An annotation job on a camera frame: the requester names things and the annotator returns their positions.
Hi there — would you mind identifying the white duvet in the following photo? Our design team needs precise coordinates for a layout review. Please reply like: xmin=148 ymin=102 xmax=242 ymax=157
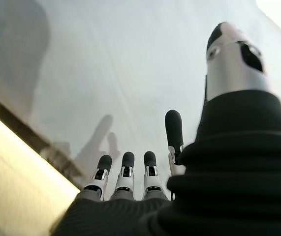
xmin=0 ymin=0 xmax=281 ymax=197

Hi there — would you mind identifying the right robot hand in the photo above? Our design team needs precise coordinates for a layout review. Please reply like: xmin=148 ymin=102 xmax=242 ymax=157
xmin=50 ymin=22 xmax=281 ymax=236

